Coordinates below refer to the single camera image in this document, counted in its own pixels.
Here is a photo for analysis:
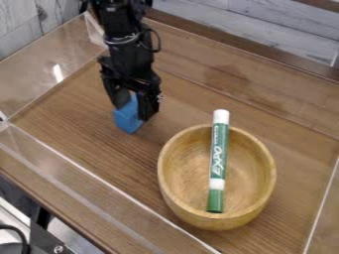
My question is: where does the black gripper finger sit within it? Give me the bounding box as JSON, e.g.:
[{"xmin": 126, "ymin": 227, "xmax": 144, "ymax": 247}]
[
  {"xmin": 136, "ymin": 86, "xmax": 160, "ymax": 121},
  {"xmin": 101, "ymin": 76, "xmax": 130, "ymax": 109}
]

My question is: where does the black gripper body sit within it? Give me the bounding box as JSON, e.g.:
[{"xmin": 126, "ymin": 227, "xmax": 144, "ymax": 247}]
[{"xmin": 97, "ymin": 31, "xmax": 161, "ymax": 94}]

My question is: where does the blue foam block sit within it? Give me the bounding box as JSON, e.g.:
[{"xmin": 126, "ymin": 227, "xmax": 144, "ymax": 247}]
[{"xmin": 111, "ymin": 94, "xmax": 144, "ymax": 134}]

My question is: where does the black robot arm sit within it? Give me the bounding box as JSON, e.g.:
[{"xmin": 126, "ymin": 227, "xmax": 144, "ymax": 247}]
[{"xmin": 89, "ymin": 0, "xmax": 161, "ymax": 121}]

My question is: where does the brown wooden bowl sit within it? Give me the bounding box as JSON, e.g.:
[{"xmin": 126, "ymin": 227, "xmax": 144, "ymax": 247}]
[{"xmin": 157, "ymin": 124, "xmax": 276, "ymax": 231}]

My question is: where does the green Expo marker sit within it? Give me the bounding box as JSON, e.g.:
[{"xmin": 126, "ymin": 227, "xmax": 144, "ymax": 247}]
[{"xmin": 206, "ymin": 109, "xmax": 230, "ymax": 213}]

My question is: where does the clear acrylic tray wall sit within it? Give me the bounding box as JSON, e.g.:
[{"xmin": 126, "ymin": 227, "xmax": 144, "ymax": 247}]
[{"xmin": 0, "ymin": 11, "xmax": 339, "ymax": 254}]

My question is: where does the black metal bracket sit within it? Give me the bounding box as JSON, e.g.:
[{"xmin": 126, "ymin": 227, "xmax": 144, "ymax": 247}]
[{"xmin": 30, "ymin": 227, "xmax": 77, "ymax": 254}]

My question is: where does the black cable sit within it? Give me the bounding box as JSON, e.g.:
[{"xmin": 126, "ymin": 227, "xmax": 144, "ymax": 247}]
[{"xmin": 0, "ymin": 224, "xmax": 31, "ymax": 254}]

